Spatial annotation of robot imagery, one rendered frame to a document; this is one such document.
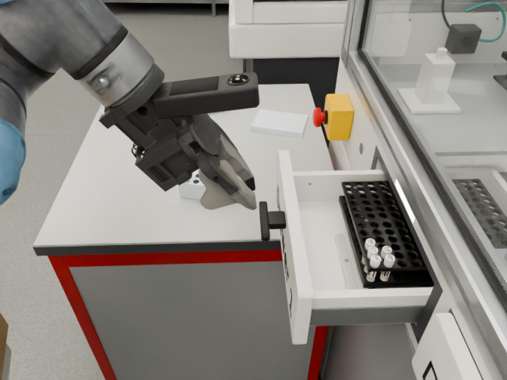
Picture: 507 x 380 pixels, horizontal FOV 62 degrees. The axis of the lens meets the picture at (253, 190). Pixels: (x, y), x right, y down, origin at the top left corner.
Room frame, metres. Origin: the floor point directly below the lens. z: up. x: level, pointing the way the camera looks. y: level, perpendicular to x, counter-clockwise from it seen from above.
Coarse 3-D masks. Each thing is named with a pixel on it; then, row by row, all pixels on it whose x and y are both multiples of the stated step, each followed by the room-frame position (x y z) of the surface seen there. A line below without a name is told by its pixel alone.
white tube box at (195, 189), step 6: (192, 174) 0.68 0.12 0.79; (192, 180) 0.66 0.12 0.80; (198, 180) 0.66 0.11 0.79; (180, 186) 0.65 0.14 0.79; (186, 186) 0.65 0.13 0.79; (192, 186) 0.64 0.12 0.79; (198, 186) 0.64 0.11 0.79; (204, 186) 0.64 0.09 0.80; (180, 192) 0.65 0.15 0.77; (186, 192) 0.65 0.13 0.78; (192, 192) 0.64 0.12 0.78; (198, 192) 0.64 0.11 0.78; (192, 198) 0.64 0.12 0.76; (198, 198) 0.64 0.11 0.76
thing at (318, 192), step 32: (320, 192) 0.55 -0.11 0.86; (320, 224) 0.49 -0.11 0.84; (320, 256) 0.43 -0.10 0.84; (352, 256) 0.43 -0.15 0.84; (320, 288) 0.37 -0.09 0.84; (384, 288) 0.37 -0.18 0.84; (416, 288) 0.32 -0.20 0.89; (320, 320) 0.31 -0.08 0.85; (352, 320) 0.31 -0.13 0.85; (384, 320) 0.31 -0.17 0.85; (416, 320) 0.31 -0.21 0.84
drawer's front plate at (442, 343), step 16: (432, 320) 0.27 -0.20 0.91; (448, 320) 0.26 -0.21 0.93; (432, 336) 0.25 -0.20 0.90; (448, 336) 0.24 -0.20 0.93; (416, 352) 0.27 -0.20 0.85; (432, 352) 0.24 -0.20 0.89; (448, 352) 0.22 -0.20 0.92; (464, 352) 0.22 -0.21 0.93; (416, 368) 0.25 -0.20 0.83; (448, 368) 0.21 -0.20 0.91; (464, 368) 0.20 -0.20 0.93
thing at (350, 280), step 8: (336, 240) 0.45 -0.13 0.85; (344, 240) 0.45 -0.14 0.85; (336, 248) 0.44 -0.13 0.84; (344, 248) 0.43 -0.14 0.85; (344, 256) 0.42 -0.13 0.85; (344, 264) 0.40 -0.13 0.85; (344, 272) 0.39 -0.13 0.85; (352, 272) 0.39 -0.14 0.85; (352, 280) 0.37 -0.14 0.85; (352, 288) 0.36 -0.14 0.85
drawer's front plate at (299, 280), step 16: (288, 160) 0.55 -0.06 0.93; (288, 176) 0.50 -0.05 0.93; (288, 192) 0.47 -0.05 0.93; (288, 208) 0.43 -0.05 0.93; (288, 224) 0.40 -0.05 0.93; (288, 240) 0.39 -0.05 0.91; (304, 240) 0.37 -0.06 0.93; (288, 256) 0.38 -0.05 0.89; (304, 256) 0.35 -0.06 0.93; (288, 272) 0.37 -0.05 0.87; (304, 272) 0.32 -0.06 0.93; (288, 288) 0.36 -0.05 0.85; (304, 288) 0.30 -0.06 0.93; (288, 304) 0.35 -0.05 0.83; (304, 304) 0.29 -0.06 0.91; (304, 320) 0.29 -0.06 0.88; (304, 336) 0.29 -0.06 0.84
